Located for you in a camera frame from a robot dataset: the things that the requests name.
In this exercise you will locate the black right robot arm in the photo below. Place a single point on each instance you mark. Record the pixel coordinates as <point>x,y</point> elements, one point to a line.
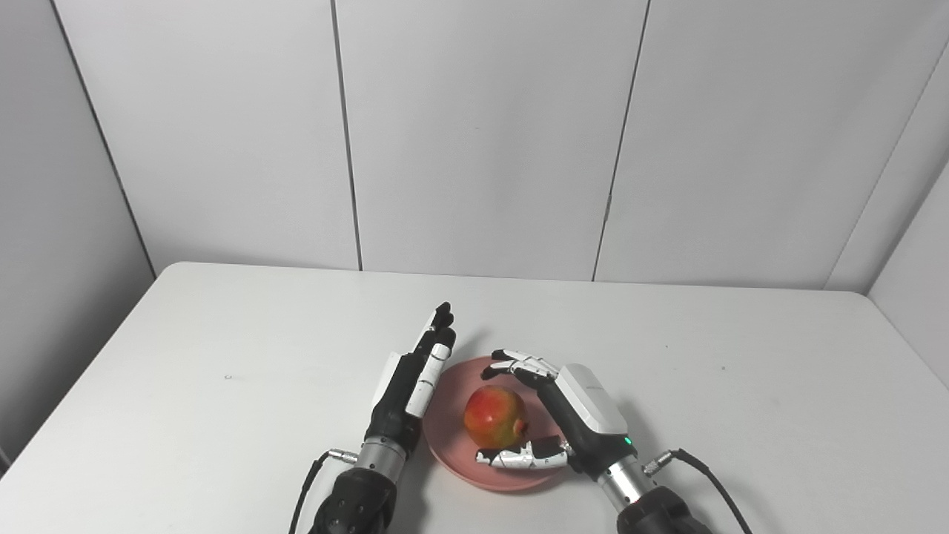
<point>645,504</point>

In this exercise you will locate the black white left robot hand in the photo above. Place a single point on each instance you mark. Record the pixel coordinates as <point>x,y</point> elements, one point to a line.
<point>397,415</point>

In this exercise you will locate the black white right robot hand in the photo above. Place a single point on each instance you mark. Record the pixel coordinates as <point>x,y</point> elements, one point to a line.
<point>586,415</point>

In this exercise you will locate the red yellow pomegranate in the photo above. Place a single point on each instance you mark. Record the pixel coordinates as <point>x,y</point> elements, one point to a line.
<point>493,415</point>

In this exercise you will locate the pink round plate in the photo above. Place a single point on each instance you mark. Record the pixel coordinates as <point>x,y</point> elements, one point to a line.
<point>452,445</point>

